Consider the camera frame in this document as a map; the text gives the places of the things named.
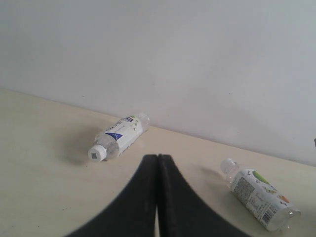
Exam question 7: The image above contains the small green-apple label bottle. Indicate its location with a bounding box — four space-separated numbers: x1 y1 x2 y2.
220 158 301 232

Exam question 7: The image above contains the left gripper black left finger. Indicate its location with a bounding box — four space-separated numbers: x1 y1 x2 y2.
68 155 158 237

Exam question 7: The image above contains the blue-white label water bottle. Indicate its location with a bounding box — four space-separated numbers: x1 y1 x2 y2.
88 112 150 162

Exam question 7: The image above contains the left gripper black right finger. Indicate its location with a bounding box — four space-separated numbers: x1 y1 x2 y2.
157 154 247 237

